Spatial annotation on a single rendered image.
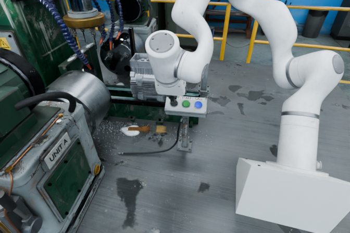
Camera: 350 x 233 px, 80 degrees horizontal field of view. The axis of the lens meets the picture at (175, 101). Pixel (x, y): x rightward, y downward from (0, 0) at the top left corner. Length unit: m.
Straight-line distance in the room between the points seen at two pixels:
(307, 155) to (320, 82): 0.24
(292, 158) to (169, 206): 0.46
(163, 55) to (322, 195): 0.59
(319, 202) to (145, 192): 0.58
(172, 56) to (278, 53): 0.47
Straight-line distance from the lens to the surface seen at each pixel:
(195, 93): 1.18
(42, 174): 0.66
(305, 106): 0.83
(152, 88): 1.03
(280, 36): 0.84
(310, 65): 0.84
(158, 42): 0.52
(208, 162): 0.98
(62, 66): 1.09
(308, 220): 0.87
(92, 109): 0.85
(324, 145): 1.27
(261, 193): 0.76
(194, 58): 0.52
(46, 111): 0.73
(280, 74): 0.91
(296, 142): 0.82
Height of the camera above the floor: 1.55
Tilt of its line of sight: 35 degrees down
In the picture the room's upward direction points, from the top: straight up
